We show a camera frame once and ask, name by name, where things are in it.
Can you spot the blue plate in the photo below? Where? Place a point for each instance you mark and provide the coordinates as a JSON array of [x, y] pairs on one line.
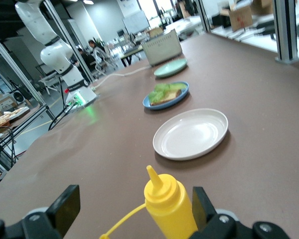
[[159, 106]]

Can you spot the whiteboard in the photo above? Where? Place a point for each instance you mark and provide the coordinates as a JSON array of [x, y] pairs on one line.
[[135, 22]]

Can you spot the green lettuce leaf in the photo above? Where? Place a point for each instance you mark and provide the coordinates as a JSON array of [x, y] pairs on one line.
[[162, 88]]

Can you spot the cardboard box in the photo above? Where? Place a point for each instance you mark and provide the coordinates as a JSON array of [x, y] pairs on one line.
[[236, 17]]

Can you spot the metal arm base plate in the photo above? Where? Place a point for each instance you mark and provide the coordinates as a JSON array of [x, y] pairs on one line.
[[89, 100]]

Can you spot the brown bread slice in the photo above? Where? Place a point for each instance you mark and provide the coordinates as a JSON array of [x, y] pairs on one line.
[[168, 97]]

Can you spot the beige plate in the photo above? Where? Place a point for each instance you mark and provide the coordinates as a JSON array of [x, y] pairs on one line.
[[190, 134]]

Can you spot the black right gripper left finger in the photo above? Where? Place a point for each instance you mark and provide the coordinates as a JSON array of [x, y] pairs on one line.
[[64, 209]]

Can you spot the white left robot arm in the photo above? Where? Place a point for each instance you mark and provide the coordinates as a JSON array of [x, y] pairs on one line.
[[57, 57]]

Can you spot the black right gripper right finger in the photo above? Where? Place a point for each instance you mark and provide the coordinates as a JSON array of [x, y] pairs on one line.
[[204, 211]]

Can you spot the yellow squeeze bottle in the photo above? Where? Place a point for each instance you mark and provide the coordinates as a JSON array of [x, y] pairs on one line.
[[169, 206]]

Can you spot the aluminium frame profile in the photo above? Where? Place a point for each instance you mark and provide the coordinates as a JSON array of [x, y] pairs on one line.
[[64, 35], [17, 67]]

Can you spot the beige chrome toaster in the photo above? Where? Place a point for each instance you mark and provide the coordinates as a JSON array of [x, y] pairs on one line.
[[162, 47]]

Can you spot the aluminium camera post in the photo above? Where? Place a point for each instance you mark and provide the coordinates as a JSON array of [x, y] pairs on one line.
[[287, 30]]

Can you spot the mint green plate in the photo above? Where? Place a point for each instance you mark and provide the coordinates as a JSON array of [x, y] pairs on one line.
[[170, 68]]

